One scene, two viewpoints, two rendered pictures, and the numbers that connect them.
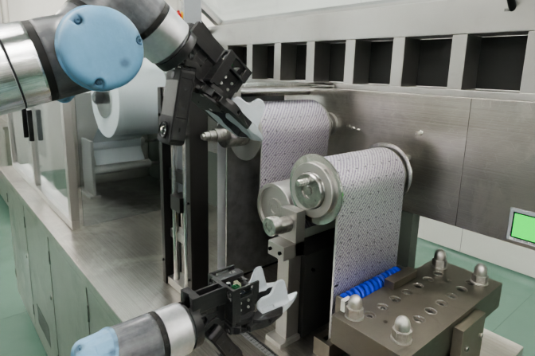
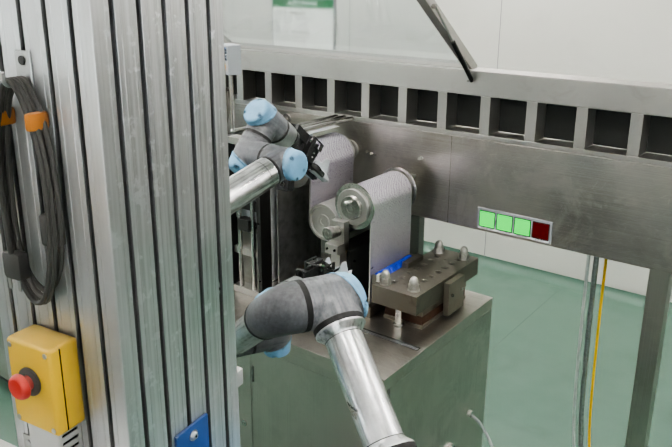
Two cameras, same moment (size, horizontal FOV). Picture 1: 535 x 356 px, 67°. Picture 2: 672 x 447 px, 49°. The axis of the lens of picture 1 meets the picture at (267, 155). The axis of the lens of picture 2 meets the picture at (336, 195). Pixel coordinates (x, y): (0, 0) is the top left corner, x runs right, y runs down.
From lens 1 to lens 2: 1.43 m
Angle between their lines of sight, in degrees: 13
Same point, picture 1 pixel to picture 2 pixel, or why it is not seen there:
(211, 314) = not seen: hidden behind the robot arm
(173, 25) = (292, 132)
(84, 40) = (294, 165)
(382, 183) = (397, 198)
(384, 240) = (400, 237)
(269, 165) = (315, 190)
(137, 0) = (279, 126)
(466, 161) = (451, 177)
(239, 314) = not seen: hidden behind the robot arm
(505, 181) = (474, 190)
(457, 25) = (440, 85)
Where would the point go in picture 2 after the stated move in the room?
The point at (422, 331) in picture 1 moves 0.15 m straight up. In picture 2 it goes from (425, 285) to (427, 239)
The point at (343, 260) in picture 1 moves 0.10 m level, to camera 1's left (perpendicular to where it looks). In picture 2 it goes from (375, 251) to (344, 253)
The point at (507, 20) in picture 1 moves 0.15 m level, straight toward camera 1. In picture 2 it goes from (469, 87) to (463, 94)
